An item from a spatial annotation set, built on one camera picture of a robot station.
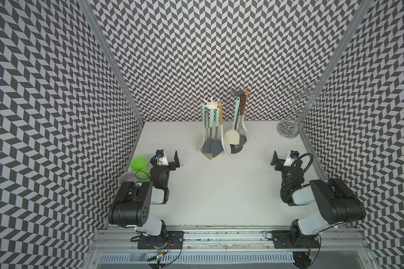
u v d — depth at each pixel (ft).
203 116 2.49
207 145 2.86
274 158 2.70
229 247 2.32
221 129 2.66
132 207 1.44
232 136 3.01
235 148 3.19
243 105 2.60
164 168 2.22
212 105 2.37
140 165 2.83
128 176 2.63
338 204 1.45
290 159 2.48
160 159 2.55
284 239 2.33
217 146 2.94
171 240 2.32
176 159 2.72
